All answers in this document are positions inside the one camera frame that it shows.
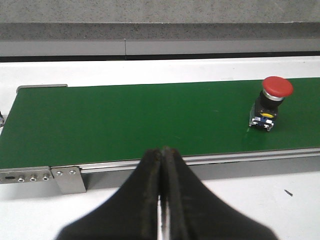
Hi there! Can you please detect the green conveyor belt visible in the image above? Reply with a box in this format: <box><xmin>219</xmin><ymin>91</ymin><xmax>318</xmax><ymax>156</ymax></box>
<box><xmin>0</xmin><ymin>78</ymin><xmax>320</xmax><ymax>169</ymax></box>

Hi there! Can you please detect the yellow push button at edge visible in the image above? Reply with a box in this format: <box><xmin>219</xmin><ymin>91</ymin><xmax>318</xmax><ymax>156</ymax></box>
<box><xmin>0</xmin><ymin>112</ymin><xmax>5</xmax><ymax>127</ymax></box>

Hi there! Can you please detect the grey stone counter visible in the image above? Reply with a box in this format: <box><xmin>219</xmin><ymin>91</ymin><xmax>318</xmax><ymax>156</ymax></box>
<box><xmin>0</xmin><ymin>0</ymin><xmax>320</xmax><ymax>61</ymax></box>

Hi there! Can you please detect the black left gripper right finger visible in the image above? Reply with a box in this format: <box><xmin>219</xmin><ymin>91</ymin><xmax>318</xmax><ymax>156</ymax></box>
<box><xmin>161</xmin><ymin>147</ymin><xmax>277</xmax><ymax>240</ymax></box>

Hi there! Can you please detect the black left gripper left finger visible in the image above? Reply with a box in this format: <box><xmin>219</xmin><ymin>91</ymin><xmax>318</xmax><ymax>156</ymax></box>
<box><xmin>57</xmin><ymin>149</ymin><xmax>162</xmax><ymax>240</ymax></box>

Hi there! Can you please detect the aluminium conveyor frame rail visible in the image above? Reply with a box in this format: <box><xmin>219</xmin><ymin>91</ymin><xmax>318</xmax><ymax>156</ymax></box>
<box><xmin>78</xmin><ymin>147</ymin><xmax>320</xmax><ymax>174</ymax></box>

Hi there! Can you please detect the red push button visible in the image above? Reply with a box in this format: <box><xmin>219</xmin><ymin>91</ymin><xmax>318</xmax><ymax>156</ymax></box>
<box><xmin>248</xmin><ymin>76</ymin><xmax>294</xmax><ymax>132</ymax></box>

